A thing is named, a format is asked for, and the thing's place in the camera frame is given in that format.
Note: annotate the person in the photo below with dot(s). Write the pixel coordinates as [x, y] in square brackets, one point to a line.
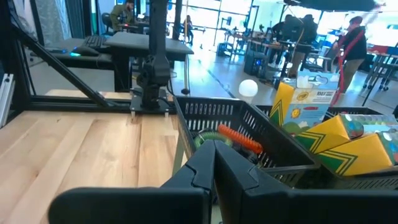
[121, 14]
[353, 46]
[306, 34]
[188, 28]
[281, 31]

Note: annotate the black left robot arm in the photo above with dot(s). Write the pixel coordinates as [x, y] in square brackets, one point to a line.
[158, 62]

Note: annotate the black keyboard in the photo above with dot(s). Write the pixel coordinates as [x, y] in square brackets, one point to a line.
[94, 42]

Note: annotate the silver aluminium bar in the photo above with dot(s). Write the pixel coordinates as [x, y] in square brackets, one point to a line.
[5, 99]

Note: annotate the black computer tower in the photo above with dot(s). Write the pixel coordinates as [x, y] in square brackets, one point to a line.
[254, 63]

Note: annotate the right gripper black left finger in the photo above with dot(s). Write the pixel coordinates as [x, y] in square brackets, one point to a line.
[186, 202]

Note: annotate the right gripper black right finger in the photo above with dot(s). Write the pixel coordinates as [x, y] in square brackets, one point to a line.
[248, 199]

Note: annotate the black aluminium table frame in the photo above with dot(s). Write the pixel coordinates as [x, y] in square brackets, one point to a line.
[62, 102]

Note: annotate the black side table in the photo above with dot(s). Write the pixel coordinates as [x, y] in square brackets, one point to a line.
[140, 43]

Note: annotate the yellow green crayon box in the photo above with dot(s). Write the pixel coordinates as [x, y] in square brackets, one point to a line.
[304, 102]
[329, 130]
[357, 155]

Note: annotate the black computer mouse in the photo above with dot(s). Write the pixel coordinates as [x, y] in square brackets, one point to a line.
[84, 51]

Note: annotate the black plastic mesh basket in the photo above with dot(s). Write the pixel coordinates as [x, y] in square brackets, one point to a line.
[373, 183]
[280, 152]

